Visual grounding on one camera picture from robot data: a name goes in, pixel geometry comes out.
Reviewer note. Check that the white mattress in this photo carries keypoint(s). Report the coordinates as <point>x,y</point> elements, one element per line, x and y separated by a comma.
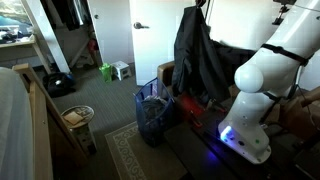
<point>13,126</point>

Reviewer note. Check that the white step stool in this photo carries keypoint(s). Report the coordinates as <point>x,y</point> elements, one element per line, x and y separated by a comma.
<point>120,69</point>

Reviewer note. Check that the white round bin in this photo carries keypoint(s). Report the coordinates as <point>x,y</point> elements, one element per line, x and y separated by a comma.
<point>83,133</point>

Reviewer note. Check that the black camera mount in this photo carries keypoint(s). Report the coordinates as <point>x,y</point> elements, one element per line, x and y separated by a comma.
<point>283,10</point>

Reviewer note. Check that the brown cardboard box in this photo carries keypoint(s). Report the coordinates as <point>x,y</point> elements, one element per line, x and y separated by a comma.
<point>296,116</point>

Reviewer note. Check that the dark grey hoodie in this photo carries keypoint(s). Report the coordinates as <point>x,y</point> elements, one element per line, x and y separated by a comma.
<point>200,56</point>

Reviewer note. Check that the wooden bed frame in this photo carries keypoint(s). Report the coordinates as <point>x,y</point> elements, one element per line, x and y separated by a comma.
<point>43,133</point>

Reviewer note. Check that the hanging dark clothes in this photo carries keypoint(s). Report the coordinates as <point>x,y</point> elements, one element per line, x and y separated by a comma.
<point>68,13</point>

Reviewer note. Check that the computer monitor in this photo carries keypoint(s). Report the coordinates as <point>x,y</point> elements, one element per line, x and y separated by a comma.
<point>13,13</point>

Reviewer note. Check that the red orange garment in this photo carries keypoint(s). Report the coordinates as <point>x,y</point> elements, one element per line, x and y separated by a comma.
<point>191,106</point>

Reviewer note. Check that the black garment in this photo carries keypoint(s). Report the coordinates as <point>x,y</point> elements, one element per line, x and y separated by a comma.
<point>236,55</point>

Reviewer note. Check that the red bag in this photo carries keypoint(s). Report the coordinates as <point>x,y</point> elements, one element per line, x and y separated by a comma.
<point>92,45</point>

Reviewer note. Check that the black robot platform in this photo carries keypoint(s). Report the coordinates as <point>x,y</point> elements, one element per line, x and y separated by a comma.
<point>200,156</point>

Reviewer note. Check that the black backpack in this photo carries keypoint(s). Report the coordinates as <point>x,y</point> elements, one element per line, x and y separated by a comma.
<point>58,85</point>

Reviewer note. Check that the wooden desk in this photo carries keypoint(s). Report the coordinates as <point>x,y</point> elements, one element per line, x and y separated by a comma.
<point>16,50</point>

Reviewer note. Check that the grey patterned rug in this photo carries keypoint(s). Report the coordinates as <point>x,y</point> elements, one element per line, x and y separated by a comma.
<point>146,160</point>

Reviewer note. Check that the blue mesh laundry bag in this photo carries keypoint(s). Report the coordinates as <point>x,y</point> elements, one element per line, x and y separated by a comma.
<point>150,130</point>

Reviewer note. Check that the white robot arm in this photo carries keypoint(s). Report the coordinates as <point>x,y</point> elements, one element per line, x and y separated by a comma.
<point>266,73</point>

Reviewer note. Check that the tan notebook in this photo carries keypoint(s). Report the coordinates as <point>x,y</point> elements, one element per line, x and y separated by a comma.
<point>72,118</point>

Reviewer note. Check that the green bag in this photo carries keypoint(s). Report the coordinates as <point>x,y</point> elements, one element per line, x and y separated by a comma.
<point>106,73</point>

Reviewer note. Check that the white closet door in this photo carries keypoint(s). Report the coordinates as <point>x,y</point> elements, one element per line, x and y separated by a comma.
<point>113,33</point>

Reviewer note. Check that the black bar clamp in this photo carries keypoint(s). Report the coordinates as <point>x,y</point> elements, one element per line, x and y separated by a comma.
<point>217,106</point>

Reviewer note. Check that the grey clothes in bag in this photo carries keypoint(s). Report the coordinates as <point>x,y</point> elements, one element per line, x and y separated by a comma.
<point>153,106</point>

